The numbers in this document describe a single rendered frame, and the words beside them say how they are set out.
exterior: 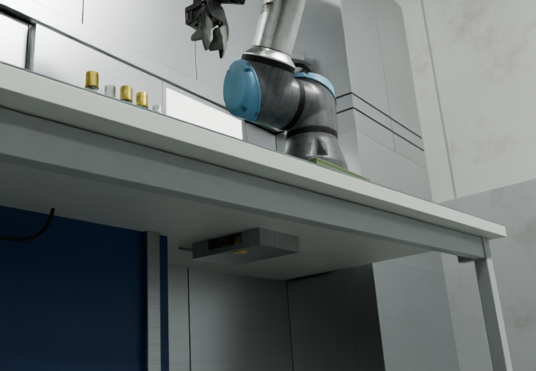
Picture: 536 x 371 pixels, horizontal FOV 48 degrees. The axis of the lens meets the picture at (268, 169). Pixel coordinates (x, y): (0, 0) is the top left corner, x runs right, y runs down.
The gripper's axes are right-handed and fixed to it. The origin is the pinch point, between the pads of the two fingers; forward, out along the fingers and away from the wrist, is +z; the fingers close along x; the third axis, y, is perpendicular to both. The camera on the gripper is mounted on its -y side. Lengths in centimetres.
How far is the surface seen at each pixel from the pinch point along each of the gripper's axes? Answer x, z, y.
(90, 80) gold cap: 16.6, 4.9, 29.1
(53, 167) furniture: 61, 53, -23
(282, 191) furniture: 17, 48, -28
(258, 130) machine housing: -78, -14, 45
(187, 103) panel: -34, -10, 42
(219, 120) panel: -51, -9, 42
